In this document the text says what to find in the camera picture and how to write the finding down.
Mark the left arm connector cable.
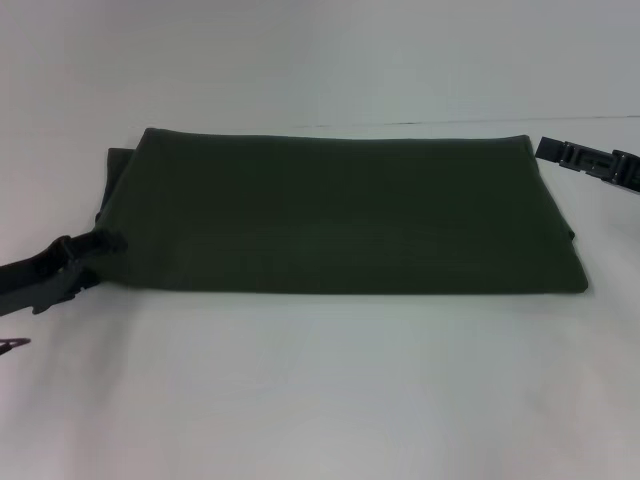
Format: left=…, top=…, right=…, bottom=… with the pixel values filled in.
left=0, top=337, right=32, bottom=357

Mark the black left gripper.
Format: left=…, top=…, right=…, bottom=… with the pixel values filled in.
left=0, top=230, right=130, bottom=321

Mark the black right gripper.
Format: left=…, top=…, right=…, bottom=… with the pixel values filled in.
left=534, top=135, right=640, bottom=196

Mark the dark green t-shirt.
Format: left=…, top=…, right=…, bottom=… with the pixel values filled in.
left=84, top=127, right=589, bottom=296

